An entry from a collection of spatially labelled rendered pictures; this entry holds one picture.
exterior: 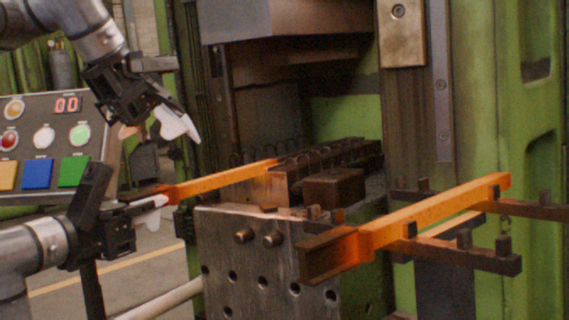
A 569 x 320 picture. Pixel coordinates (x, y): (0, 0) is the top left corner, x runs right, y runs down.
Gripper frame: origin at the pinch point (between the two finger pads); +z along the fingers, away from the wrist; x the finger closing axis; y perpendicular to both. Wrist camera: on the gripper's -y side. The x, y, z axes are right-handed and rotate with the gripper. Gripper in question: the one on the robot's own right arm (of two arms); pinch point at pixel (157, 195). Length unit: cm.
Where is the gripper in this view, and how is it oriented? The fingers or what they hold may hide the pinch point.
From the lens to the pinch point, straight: 104.5
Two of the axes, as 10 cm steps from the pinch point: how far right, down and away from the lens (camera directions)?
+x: 8.0, 0.3, -6.1
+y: 0.9, 9.8, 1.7
